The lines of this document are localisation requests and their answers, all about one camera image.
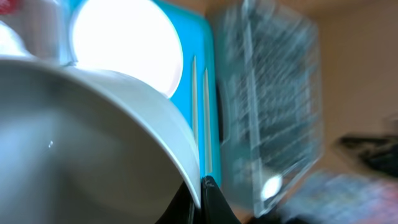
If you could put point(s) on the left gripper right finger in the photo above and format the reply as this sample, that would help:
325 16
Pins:
214 207

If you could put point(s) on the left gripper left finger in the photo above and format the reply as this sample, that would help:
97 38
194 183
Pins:
181 209

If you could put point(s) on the grey bowl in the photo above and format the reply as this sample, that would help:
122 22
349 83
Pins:
80 146

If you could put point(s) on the large white plate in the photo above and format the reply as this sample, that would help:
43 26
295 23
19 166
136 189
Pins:
134 37

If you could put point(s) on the red sauce packet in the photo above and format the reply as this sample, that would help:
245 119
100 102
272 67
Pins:
8 6

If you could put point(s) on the grey dishwasher rack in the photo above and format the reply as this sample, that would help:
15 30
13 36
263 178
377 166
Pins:
268 75

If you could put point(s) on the clear plastic waste bin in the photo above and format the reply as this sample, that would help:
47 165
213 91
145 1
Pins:
43 26

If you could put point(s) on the right wooden chopstick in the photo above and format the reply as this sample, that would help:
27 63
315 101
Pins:
207 120

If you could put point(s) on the wooden chopstick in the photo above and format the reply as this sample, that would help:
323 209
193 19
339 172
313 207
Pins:
194 100
207 120

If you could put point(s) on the teal serving tray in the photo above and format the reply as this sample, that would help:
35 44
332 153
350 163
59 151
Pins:
196 39

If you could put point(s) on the left wooden chopstick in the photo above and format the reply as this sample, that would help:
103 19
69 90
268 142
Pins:
194 100

